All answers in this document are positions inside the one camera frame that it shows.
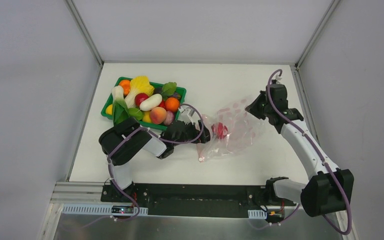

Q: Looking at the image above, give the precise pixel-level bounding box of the clear zip top bag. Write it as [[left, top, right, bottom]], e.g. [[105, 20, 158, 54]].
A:
[[196, 95, 266, 163]]

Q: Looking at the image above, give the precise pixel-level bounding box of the fake yellow lemon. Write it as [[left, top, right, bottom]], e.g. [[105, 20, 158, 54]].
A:
[[141, 111, 153, 124]]

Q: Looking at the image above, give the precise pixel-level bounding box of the fake red spotted mushroom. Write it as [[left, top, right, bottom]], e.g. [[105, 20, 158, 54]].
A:
[[211, 122, 229, 139]]

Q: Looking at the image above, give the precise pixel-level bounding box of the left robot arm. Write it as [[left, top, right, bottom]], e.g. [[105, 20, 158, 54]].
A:
[[98, 117, 212, 203]]

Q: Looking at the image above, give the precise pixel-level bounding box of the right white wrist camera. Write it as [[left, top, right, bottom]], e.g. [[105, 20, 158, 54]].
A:
[[271, 73, 283, 84]]

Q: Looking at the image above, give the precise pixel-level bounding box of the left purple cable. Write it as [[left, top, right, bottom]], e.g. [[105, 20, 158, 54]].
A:
[[107, 103, 205, 223]]

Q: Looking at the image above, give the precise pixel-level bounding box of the fake purple eggplant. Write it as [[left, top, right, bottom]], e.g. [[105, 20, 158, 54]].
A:
[[153, 87, 182, 100]]

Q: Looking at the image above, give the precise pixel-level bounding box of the fake red bell pepper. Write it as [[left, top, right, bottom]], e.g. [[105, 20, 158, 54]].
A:
[[158, 101, 165, 109]]

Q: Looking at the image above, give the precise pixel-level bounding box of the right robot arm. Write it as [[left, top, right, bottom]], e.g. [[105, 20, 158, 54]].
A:
[[245, 83, 354, 217]]

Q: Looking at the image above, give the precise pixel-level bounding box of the fake peach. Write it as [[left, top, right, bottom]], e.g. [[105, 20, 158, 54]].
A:
[[149, 107, 167, 125]]

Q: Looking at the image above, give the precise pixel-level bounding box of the aluminium frame rail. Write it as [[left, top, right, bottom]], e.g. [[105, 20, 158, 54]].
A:
[[64, 0, 104, 69]]

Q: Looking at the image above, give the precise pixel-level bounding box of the fake white radish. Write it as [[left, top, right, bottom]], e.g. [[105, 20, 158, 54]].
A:
[[139, 93, 163, 112]]

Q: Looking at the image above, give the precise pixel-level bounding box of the fake orange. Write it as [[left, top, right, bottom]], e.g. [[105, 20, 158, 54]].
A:
[[118, 79, 131, 97], [164, 97, 180, 113]]

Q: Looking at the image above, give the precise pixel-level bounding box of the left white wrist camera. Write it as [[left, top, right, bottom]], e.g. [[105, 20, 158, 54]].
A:
[[178, 106, 196, 124]]

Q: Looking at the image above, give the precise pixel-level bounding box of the purple cable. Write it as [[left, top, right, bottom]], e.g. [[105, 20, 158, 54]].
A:
[[107, 103, 205, 223], [266, 68, 353, 236]]

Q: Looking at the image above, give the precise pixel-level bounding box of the fake orange in tray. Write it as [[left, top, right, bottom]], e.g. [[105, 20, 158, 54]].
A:
[[164, 97, 180, 113]]

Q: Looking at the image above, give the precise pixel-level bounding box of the fake bok choy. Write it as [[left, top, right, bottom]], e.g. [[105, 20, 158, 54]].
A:
[[111, 86, 145, 126]]

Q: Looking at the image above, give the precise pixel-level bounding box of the fake pink onion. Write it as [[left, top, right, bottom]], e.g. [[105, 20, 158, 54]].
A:
[[162, 110, 175, 126]]

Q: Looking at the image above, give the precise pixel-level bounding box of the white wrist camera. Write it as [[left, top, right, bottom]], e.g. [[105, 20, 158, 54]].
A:
[[178, 106, 196, 124], [271, 73, 283, 84]]

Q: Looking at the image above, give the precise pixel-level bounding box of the green plastic tray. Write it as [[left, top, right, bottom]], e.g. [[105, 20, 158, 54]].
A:
[[100, 76, 187, 131]]

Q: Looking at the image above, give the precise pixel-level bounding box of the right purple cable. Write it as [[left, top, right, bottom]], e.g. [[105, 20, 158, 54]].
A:
[[266, 68, 353, 236]]

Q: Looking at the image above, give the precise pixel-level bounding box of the fake napa cabbage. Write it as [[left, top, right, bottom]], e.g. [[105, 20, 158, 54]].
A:
[[124, 75, 155, 109]]

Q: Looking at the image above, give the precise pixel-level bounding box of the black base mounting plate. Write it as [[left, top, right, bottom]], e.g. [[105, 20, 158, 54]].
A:
[[100, 183, 295, 219]]

